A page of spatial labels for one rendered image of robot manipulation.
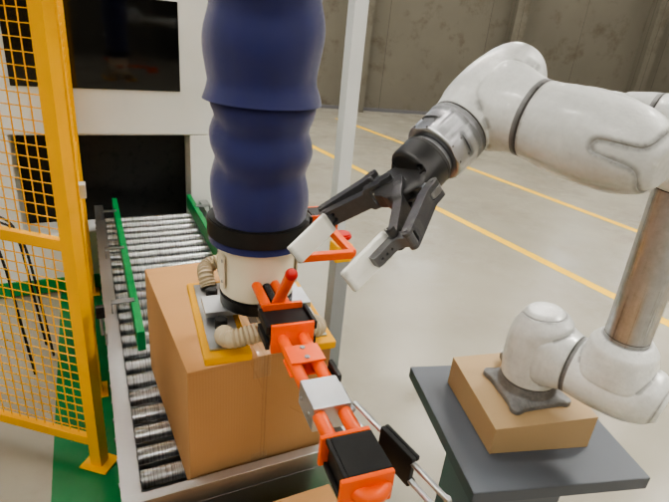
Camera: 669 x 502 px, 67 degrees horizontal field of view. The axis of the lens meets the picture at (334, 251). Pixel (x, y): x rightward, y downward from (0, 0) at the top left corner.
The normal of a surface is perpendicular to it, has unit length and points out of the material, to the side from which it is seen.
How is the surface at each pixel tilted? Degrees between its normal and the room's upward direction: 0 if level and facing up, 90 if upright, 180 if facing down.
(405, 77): 90
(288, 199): 76
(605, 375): 91
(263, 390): 90
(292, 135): 107
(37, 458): 0
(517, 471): 0
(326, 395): 0
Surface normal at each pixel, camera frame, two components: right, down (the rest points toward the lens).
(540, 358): -0.65, 0.25
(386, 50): 0.18, 0.41
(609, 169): -0.57, 0.60
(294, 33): 0.50, 0.23
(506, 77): -0.26, -0.50
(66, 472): 0.09, -0.91
